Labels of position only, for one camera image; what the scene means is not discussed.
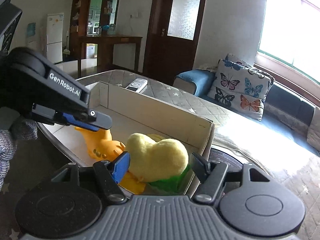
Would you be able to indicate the white cardboard storage box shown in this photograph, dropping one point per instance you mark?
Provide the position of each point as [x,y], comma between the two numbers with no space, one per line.
[132,112]

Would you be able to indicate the dark blue sofa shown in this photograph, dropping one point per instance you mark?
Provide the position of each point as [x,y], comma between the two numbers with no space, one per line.
[287,113]

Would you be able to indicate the white refrigerator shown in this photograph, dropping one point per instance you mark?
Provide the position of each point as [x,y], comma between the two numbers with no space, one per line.
[54,37]

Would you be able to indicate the window with green frame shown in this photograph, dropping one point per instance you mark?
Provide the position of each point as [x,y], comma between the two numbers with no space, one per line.
[290,34]

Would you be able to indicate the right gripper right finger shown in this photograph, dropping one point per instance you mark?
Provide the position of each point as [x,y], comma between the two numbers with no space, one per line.
[248,200]

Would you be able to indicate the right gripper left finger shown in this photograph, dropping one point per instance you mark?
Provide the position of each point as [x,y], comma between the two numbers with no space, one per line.
[72,203]

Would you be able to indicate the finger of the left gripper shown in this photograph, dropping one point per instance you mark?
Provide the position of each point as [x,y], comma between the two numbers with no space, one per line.
[50,116]
[96,120]

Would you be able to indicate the blue sofa armrest cover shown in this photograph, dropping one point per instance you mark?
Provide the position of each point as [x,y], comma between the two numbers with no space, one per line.
[196,82]

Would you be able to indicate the grey sofa cushion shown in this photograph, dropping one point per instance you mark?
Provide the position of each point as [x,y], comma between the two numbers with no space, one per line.
[313,135]

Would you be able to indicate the dark wooden side table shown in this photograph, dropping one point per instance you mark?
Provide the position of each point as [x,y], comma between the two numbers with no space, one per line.
[105,50]

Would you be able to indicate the butterfly print pillow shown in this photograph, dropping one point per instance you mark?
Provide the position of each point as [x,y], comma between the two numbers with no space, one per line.
[240,87]

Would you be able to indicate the grey knit gloved left hand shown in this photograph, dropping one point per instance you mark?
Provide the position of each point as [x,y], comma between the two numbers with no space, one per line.
[20,129]

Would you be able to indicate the silver remote control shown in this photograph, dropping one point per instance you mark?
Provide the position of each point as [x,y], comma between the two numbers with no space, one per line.
[138,85]

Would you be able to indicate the dark wooden shelf cabinet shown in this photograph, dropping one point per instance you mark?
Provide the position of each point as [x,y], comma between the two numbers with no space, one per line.
[88,17]

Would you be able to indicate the orange rubber toy animal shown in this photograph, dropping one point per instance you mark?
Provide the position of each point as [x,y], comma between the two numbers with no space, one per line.
[100,145]

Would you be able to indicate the green square toy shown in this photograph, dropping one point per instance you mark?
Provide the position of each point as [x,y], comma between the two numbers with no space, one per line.
[171,185]

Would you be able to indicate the dark wooden door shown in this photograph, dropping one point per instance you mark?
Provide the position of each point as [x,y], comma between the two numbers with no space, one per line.
[173,35]

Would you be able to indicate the yellow plush chick toy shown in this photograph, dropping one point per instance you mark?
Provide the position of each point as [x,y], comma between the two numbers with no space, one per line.
[152,161]

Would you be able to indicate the grey star quilted mat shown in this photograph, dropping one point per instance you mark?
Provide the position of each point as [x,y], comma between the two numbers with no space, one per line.
[291,164]

